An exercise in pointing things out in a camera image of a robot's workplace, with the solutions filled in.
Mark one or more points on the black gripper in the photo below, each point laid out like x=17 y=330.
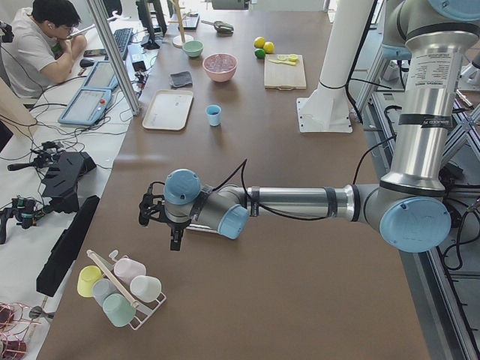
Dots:
x=174 y=226

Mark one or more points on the steel muddler black tip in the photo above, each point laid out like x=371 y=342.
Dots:
x=201 y=228

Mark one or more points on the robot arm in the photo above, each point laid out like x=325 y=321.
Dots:
x=406 y=205

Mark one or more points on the white robot base pillar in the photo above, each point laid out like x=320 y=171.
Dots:
x=327 y=108

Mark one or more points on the pink plastic cup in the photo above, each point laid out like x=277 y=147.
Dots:
x=126 y=269

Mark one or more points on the grey plastic cup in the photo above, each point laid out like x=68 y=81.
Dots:
x=102 y=289

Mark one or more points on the green plastic cup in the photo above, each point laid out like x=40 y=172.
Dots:
x=118 y=310

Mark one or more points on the yellow plastic cup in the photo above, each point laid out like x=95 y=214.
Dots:
x=88 y=276

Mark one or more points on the blue plastic cup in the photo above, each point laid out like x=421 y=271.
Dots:
x=214 y=119

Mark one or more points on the pink bowl of ice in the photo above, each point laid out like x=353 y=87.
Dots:
x=220 y=67

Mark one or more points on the steel ice scoop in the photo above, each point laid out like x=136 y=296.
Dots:
x=220 y=26

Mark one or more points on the black foam bar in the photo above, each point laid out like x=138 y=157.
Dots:
x=66 y=249

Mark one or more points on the beige rabbit tray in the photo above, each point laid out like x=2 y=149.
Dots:
x=168 y=111

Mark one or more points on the black angular holder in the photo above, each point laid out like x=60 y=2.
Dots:
x=61 y=180

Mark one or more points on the handheld black gripper device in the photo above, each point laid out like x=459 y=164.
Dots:
x=24 y=210

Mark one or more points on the grey folded cloth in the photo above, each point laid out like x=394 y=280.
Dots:
x=181 y=79

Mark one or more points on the blue teach pendant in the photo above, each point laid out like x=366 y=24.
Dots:
x=101 y=76
x=86 y=107

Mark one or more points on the green bowl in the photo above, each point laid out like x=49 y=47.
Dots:
x=193 y=48

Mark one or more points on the wooden cutting board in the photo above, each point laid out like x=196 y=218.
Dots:
x=282 y=76

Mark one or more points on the wooden mug tree stand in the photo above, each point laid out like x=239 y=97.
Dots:
x=179 y=40

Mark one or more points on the yellow plastic knife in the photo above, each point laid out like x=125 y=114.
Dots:
x=283 y=62

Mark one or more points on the green lime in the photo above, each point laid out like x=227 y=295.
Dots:
x=260 y=53

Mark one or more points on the black keyboard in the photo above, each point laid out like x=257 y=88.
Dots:
x=122 y=39

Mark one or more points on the whole yellow lemon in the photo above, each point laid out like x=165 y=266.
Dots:
x=259 y=42
x=269 y=47

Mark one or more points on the seated person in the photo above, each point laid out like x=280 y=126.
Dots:
x=43 y=52

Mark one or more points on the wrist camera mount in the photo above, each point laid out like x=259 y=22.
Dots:
x=151 y=207

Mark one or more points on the white wire cup rack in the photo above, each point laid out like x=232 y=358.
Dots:
x=144 y=310

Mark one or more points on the aluminium frame post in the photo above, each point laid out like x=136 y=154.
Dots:
x=105 y=34

